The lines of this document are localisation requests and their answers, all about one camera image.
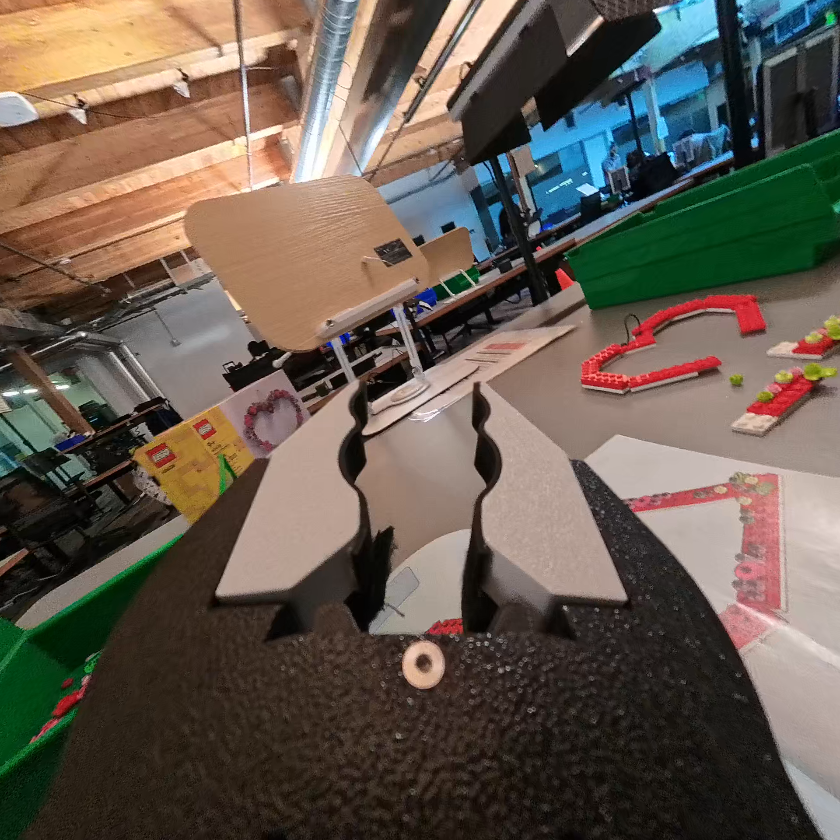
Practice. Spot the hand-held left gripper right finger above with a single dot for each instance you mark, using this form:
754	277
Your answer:
544	531

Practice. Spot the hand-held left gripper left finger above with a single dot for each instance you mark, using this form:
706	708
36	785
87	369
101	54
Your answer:
295	525

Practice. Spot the red lego strip with flowers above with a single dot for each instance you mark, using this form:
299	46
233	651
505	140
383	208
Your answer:
781	397

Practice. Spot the yellow lego box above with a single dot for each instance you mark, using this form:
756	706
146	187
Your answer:
190	459

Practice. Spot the lego instruction booklet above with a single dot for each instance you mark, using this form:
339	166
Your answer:
800	590

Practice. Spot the pile of red lego pieces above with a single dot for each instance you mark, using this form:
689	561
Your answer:
65	702

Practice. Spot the short red lego strip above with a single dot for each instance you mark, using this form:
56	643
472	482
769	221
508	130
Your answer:
810	341

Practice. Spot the green bin with lego pieces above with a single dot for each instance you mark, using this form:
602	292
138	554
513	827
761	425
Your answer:
39	774

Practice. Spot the white paper sheet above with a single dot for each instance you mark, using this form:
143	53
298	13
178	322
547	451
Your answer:
518	344

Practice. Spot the blue plastic bin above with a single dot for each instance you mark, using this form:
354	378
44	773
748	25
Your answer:
426	300

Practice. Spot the small green bin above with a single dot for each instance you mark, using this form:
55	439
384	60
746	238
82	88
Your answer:
456	283

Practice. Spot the large green plastic bin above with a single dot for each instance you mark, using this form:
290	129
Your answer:
709	243

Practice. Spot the hanging ceiling light panel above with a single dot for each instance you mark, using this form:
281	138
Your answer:
512	85

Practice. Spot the white ceiling access point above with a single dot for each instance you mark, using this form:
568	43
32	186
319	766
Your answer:
16	108

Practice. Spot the red lego heart frame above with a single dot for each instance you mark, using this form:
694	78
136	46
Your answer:
656	321

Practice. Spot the silver ventilation duct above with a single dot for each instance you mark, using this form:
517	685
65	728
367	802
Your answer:
325	79

